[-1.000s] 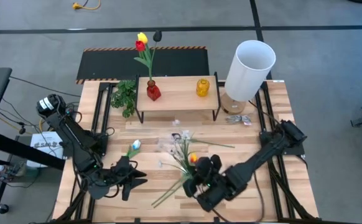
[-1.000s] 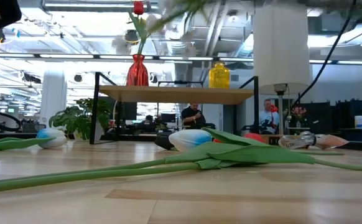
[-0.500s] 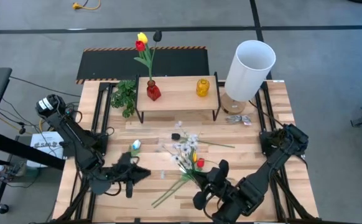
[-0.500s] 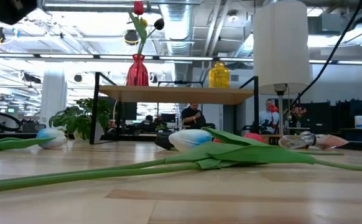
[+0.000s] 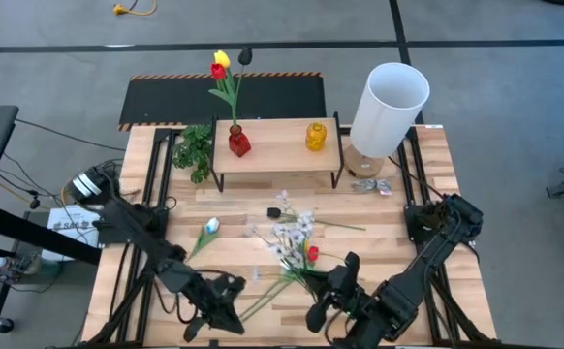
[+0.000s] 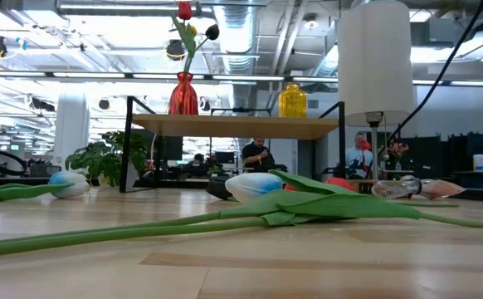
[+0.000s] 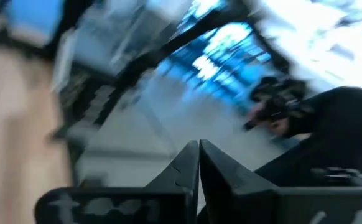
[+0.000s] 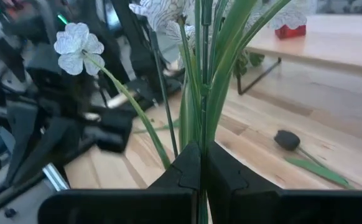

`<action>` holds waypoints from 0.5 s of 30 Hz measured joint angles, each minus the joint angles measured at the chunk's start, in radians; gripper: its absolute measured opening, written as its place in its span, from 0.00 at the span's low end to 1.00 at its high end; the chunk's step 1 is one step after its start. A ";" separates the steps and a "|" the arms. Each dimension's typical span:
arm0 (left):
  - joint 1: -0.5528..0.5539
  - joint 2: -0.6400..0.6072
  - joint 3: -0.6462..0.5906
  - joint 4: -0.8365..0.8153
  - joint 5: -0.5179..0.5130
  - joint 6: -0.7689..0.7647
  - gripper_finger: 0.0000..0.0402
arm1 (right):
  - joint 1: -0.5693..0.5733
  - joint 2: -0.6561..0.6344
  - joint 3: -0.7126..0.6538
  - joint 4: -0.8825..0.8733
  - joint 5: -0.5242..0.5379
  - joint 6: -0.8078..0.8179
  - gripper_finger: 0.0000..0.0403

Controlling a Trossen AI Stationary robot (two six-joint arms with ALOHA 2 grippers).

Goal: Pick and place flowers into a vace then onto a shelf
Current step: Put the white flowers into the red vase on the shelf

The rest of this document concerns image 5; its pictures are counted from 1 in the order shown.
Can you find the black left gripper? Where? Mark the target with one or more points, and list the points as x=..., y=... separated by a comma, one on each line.
x=221, y=293

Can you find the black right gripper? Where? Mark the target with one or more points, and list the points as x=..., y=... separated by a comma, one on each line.
x=352, y=295

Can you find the bunch of mixed flowers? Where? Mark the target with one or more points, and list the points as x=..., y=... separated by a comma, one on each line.
x=313, y=253

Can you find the red artificial tulip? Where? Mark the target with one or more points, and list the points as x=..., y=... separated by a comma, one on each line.
x=287, y=247
x=218, y=72

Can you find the yellow glass vase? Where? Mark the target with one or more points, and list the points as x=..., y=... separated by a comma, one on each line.
x=316, y=138

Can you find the red glass vase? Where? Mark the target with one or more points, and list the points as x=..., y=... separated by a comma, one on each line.
x=239, y=144

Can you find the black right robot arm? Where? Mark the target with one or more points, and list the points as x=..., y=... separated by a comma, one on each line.
x=408, y=291

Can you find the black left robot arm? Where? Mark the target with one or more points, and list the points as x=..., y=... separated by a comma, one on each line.
x=136, y=228

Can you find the wooden shelf with black legs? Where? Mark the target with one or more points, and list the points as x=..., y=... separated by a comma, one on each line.
x=282, y=145

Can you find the clear plastic wrapped packet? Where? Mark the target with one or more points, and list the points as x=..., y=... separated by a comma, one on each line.
x=371, y=185

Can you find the green leafy potted plant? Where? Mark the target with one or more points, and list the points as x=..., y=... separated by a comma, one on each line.
x=195, y=150

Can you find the white printed box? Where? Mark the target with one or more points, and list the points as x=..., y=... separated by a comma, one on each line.
x=69, y=225

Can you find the white shade table lamp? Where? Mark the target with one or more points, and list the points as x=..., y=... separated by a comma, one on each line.
x=388, y=111

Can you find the black caster wheel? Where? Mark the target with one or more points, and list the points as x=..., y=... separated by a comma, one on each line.
x=5, y=325

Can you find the small white capped bottle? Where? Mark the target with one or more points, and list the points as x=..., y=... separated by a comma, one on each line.
x=2, y=262

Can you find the black hazard striped floor mat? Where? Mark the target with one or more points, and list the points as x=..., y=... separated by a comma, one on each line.
x=175, y=102

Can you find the black rail bracket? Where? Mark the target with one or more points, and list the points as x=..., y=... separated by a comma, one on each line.
x=214, y=342

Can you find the black aluminium mount frame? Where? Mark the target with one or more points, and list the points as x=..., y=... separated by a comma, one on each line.
x=417, y=160
x=163, y=132

